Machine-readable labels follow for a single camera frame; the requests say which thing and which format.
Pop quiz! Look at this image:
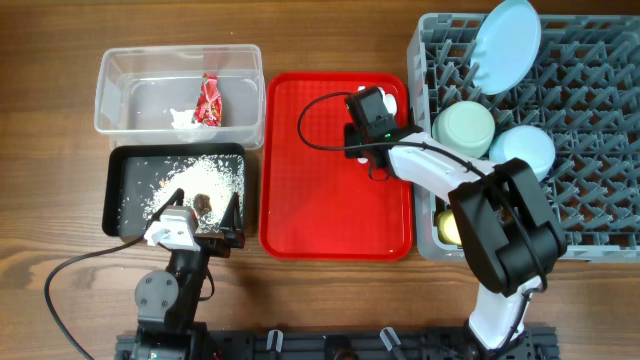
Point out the white rice pile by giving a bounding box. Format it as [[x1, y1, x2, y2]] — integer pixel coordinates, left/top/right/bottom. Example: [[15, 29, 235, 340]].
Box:
[[117, 155, 245, 237]]

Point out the black plastic tray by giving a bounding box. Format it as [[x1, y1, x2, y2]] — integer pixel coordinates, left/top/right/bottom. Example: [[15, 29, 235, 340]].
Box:
[[102, 143, 246, 241]]

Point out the clear plastic bin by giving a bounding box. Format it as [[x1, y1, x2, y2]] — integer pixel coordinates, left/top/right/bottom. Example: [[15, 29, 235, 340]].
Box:
[[94, 44, 266, 150]]

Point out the black cable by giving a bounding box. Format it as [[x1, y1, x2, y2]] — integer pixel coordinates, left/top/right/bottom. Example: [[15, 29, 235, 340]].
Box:
[[296, 91, 549, 351], [42, 235, 146, 360]]

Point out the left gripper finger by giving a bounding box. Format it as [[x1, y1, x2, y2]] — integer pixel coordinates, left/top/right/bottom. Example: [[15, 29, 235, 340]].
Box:
[[219, 192, 244, 236], [148, 188, 184, 223]]

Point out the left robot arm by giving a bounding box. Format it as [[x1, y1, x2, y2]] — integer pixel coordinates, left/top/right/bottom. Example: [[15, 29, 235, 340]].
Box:
[[115, 189, 245, 360]]

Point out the red serving tray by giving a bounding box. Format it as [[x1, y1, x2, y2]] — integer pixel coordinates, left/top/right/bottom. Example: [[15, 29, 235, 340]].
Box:
[[259, 72, 414, 261]]

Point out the white plastic spoon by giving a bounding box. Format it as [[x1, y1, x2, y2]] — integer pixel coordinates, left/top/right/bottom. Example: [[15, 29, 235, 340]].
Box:
[[379, 87, 398, 116]]

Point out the white plastic fork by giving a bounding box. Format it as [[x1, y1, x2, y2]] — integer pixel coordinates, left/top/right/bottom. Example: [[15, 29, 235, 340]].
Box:
[[357, 86, 368, 164]]

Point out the yellow plastic cup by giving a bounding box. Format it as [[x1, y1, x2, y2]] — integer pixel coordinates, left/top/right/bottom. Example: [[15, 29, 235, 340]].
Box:
[[436, 209, 462, 246]]

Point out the left black cable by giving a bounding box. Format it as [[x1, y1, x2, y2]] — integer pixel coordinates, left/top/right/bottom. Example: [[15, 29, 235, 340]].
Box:
[[42, 235, 146, 360]]

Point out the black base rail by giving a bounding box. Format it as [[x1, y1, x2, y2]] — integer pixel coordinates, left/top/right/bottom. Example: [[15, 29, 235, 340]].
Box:
[[113, 325, 559, 360]]

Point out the light blue small bowl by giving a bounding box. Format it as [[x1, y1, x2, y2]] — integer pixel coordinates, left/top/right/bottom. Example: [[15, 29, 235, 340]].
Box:
[[488, 125, 556, 182]]

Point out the white napkin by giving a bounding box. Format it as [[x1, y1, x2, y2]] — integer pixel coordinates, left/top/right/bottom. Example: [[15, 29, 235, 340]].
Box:
[[170, 108, 201, 129]]

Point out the red snack wrapper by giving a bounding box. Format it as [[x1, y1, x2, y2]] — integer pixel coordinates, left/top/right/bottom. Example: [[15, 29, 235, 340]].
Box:
[[192, 73, 222, 127]]

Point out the brown food scrap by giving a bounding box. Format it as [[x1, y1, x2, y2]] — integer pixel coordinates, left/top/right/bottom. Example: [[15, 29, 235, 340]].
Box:
[[193, 194, 212, 217]]

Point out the right black cable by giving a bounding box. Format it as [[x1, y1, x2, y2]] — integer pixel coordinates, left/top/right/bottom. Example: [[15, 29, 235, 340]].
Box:
[[296, 91, 549, 351]]

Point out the grey dishwasher rack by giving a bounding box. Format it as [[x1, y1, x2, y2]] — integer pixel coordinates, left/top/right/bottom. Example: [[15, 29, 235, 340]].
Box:
[[406, 13, 639, 263]]

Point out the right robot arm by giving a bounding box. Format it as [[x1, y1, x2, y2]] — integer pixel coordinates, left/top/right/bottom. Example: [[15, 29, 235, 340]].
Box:
[[344, 124, 567, 358]]

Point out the mint green bowl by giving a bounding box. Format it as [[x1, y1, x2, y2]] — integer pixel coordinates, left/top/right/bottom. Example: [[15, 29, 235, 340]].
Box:
[[432, 101, 495, 158]]

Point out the light blue plate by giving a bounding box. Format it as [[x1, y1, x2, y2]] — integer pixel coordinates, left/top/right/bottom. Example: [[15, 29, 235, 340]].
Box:
[[470, 0, 542, 95]]

